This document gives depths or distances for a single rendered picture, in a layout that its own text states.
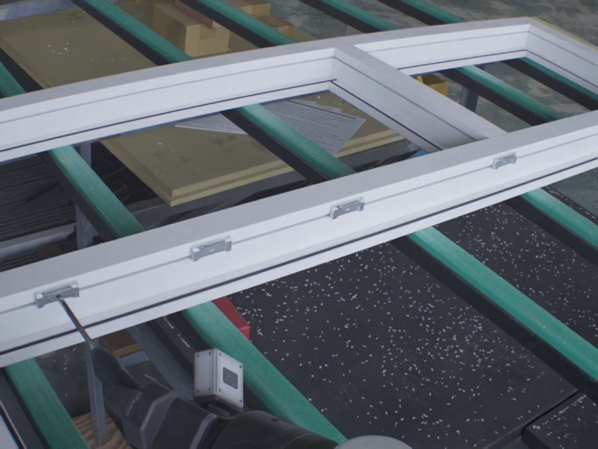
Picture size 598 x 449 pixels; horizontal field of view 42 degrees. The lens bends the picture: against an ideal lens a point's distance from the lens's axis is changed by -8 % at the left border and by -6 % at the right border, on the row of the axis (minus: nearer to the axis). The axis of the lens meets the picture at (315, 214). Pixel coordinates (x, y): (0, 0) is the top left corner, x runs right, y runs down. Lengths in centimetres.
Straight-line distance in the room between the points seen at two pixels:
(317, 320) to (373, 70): 42
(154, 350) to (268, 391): 52
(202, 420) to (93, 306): 30
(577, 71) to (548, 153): 53
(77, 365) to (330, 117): 88
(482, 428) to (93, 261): 64
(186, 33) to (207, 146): 51
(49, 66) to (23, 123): 93
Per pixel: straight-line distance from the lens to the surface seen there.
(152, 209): 158
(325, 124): 188
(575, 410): 133
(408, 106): 136
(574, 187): 333
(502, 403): 130
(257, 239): 96
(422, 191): 111
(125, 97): 129
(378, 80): 141
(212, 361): 68
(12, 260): 195
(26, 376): 85
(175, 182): 161
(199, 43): 220
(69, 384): 209
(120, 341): 175
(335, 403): 123
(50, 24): 247
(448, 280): 108
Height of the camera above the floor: 144
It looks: 31 degrees down
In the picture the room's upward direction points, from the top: 8 degrees clockwise
